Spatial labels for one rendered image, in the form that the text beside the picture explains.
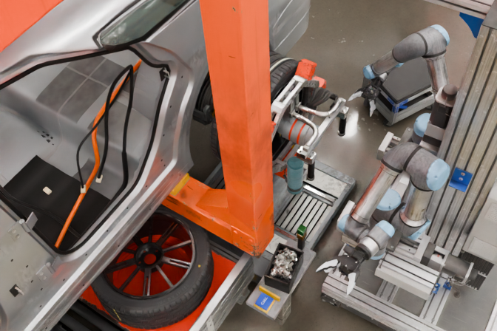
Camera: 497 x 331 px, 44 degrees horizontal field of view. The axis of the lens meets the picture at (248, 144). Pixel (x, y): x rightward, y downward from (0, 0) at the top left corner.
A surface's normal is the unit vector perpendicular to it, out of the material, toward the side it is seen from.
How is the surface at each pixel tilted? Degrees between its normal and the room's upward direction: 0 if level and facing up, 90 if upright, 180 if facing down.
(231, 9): 90
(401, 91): 0
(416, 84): 0
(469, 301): 0
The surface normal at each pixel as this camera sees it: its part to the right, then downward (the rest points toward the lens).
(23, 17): 0.84, 0.41
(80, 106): -0.11, -0.51
